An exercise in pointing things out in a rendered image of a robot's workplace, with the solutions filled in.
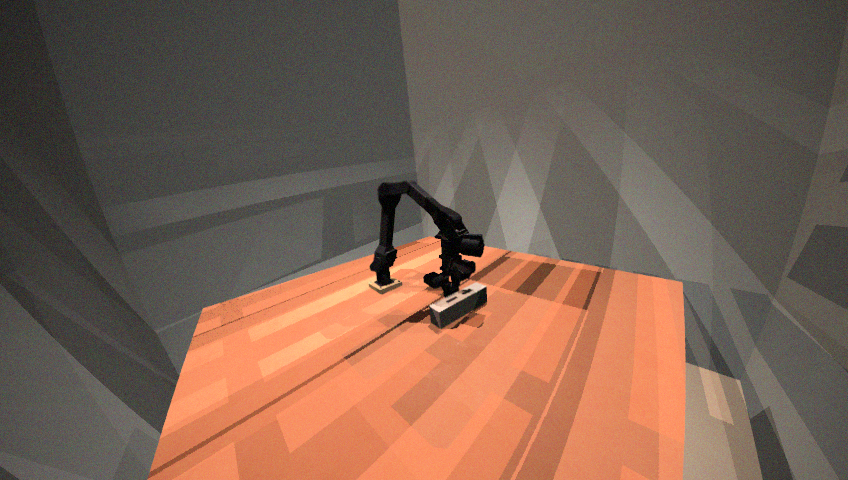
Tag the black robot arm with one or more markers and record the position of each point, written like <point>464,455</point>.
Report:
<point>447,220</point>

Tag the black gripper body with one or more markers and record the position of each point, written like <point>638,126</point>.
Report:
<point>436,280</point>

